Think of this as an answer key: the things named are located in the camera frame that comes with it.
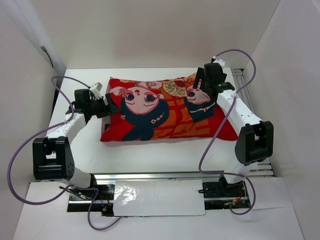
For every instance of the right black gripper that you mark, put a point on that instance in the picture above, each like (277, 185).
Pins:
(200, 75)

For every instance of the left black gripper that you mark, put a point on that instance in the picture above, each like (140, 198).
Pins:
(110, 108)

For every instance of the pink red printed pillowcase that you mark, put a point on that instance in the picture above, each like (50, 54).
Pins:
(163, 109)

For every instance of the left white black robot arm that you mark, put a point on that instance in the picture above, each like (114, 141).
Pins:
(52, 155)

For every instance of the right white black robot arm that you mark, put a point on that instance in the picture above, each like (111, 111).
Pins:
(226, 100)

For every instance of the white cover plate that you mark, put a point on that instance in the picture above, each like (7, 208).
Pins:
(158, 198)

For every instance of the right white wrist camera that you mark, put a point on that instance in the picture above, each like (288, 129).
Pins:
(219, 61)

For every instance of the small wall cable plug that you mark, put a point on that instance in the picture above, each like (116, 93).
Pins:
(44, 49)

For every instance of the aluminium rail front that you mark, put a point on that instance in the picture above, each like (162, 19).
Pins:
(182, 175)

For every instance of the aluminium rail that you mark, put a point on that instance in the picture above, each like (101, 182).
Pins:
(247, 100)
(182, 175)

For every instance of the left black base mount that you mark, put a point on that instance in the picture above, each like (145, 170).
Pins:
(102, 200)

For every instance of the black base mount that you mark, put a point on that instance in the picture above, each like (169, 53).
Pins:
(220, 195)
(102, 200)

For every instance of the aluminium rail right side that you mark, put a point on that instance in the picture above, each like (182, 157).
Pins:
(247, 100)

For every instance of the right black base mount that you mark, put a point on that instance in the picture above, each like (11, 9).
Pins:
(220, 195)

